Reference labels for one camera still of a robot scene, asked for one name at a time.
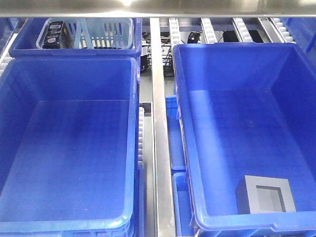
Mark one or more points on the blue bin rear left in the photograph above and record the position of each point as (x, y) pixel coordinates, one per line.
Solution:
(25, 43)

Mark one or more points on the black product box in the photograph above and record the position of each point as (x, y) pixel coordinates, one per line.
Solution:
(57, 36)

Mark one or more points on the lower blue bin between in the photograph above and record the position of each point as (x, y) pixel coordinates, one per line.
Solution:
(178, 171)

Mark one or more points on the large blue bin right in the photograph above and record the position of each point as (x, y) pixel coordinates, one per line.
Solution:
(247, 109)

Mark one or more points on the white roller track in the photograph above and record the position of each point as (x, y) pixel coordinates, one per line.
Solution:
(175, 36)

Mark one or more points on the large blue bin left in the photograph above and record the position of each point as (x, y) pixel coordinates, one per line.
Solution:
(68, 147)

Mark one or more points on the large blue bin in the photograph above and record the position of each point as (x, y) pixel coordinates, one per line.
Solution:
(68, 147)
(247, 109)

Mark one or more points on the steel shelf divider rail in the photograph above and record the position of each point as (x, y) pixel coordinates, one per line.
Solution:
(163, 193)

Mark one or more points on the light blue plastic basket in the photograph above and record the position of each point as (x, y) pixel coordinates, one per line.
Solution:
(95, 33)

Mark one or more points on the gray rectangular foam base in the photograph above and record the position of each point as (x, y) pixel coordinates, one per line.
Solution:
(258, 194)

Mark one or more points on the steel shelf top beam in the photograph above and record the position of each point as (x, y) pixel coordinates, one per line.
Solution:
(157, 8)

